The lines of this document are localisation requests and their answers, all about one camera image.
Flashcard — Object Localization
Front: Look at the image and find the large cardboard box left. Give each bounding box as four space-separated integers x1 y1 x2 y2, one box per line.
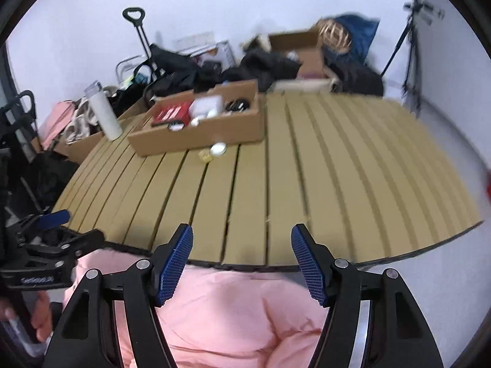
53 97 149 166

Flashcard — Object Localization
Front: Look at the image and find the red printed box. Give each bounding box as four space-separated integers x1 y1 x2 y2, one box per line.
151 102 192 127

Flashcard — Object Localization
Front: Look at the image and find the pink white packet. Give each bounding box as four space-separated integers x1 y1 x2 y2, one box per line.
166 121 186 131

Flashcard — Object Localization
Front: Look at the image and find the brown cardboard tray box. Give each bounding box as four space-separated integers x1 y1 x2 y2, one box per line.
127 81 265 157

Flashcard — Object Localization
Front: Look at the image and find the black trolley handle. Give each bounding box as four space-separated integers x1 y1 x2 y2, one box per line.
122 7 161 81

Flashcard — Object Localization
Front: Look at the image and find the small white round jar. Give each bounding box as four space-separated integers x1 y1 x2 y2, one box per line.
210 142 227 157

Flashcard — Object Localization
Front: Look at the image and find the pink trousers lap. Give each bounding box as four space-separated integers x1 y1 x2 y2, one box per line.
62 248 331 368

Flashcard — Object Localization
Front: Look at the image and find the pink backpack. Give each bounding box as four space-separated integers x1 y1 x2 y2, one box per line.
37 100 75 150

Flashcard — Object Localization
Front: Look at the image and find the black suitcase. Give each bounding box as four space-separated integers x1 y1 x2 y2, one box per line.
322 45 385 97

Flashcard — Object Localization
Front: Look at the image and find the white thermos bottle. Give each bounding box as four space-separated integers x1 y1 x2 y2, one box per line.
84 81 122 141

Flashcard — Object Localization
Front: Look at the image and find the black clothes pile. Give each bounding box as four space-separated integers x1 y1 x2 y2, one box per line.
142 44 301 102

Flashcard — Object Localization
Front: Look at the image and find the blue bag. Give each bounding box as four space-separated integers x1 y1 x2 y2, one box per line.
334 13 380 64

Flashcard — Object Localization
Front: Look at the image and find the translucent white plastic box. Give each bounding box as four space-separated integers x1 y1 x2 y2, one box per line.
189 95 224 119

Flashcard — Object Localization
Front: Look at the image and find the black cable bundle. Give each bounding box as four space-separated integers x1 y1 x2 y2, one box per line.
225 98 252 113

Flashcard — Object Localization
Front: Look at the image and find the open brown cardboard box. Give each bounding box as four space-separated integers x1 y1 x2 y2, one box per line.
268 30 328 79

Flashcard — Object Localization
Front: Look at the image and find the person left hand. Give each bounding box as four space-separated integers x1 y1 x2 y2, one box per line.
0 290 52 344

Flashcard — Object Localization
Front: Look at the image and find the black camera tripod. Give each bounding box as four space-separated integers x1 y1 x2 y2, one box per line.
380 0 445 118

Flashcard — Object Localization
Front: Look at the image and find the gold label small box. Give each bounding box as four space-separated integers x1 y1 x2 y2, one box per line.
198 149 214 164

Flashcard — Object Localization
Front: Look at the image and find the white printed carton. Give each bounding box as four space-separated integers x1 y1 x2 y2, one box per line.
189 41 236 71

